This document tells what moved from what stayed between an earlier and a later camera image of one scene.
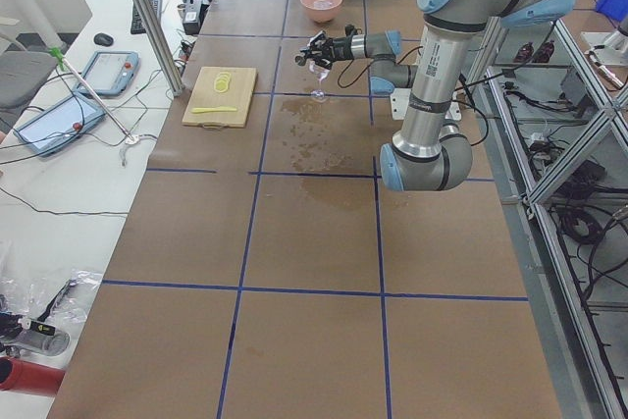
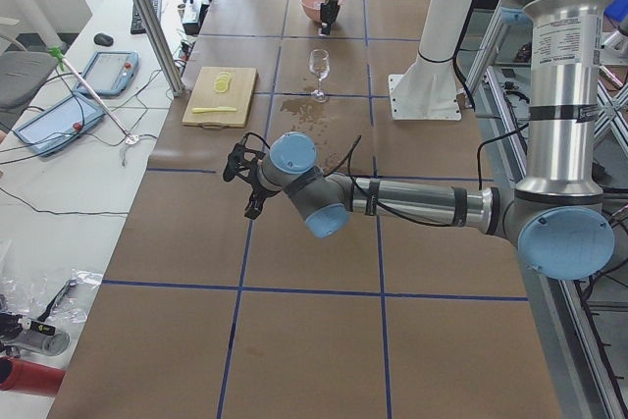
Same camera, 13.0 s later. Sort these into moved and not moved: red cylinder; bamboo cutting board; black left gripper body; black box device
Moved: black left gripper body
Not moved: black box device; bamboo cutting board; red cylinder
